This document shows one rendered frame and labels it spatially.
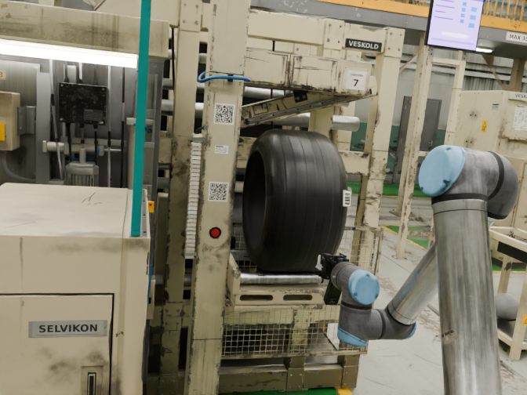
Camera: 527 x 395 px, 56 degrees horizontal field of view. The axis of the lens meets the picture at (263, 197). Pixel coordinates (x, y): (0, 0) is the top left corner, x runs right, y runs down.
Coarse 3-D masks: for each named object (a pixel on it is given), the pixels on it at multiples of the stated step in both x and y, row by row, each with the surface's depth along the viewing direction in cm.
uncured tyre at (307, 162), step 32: (256, 160) 219; (288, 160) 177; (320, 160) 180; (256, 192) 227; (288, 192) 173; (320, 192) 175; (256, 224) 225; (288, 224) 174; (320, 224) 176; (256, 256) 191; (288, 256) 181
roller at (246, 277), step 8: (248, 272) 189; (256, 272) 190; (264, 272) 191; (272, 272) 192; (280, 272) 193; (288, 272) 194; (296, 272) 195; (304, 272) 196; (312, 272) 196; (240, 280) 187; (248, 280) 188; (256, 280) 189; (264, 280) 189; (272, 280) 190; (280, 280) 191; (288, 280) 192; (296, 280) 193; (304, 280) 193; (312, 280) 194; (320, 280) 195
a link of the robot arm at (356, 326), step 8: (344, 304) 142; (344, 312) 142; (352, 312) 140; (360, 312) 140; (368, 312) 141; (376, 312) 145; (344, 320) 142; (352, 320) 140; (360, 320) 140; (368, 320) 142; (376, 320) 143; (344, 328) 142; (352, 328) 140; (360, 328) 140; (368, 328) 141; (376, 328) 142; (344, 336) 142; (352, 336) 140; (360, 336) 141; (368, 336) 142; (376, 336) 143; (352, 344) 141; (360, 344) 141
